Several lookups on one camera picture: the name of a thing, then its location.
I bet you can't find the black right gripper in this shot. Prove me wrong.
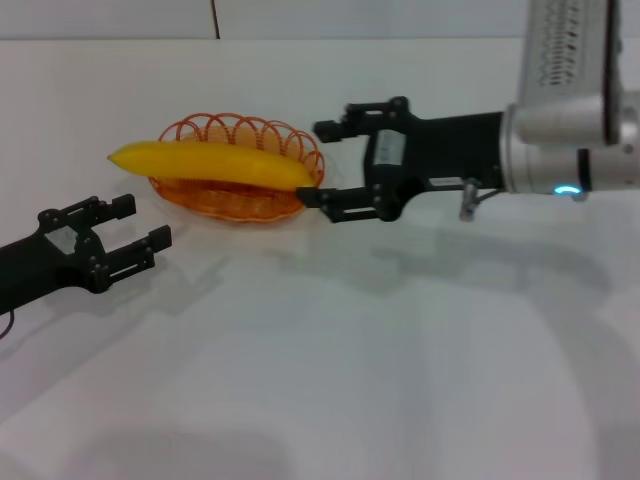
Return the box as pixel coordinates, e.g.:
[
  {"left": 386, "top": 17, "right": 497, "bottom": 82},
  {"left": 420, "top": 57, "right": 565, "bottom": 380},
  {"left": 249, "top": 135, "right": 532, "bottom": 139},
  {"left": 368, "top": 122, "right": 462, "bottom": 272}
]
[{"left": 295, "top": 96, "right": 507, "bottom": 225}]

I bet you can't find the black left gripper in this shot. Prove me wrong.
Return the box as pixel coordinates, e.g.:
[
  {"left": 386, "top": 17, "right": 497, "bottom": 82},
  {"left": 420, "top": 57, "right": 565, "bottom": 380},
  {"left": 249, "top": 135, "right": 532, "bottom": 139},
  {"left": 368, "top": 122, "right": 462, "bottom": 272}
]
[{"left": 0, "top": 193, "right": 174, "bottom": 315}]

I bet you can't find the yellow banana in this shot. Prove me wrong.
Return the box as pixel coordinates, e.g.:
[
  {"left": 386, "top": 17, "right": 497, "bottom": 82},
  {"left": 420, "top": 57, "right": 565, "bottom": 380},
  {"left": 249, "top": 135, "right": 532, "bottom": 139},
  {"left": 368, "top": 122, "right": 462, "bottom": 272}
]
[{"left": 106, "top": 141, "right": 322, "bottom": 192}]

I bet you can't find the orange wire basket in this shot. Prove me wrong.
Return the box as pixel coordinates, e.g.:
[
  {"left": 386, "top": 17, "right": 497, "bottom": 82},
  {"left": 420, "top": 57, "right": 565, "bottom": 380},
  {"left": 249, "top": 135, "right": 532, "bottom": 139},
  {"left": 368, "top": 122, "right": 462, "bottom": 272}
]
[{"left": 149, "top": 112, "right": 326, "bottom": 229}]

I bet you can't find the right gripper cable with plug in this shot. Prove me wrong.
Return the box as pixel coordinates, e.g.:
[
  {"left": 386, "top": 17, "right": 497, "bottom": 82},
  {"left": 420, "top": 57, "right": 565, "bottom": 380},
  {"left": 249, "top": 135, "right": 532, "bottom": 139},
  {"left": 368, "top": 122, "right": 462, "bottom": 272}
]
[{"left": 458, "top": 176, "right": 502, "bottom": 222}]

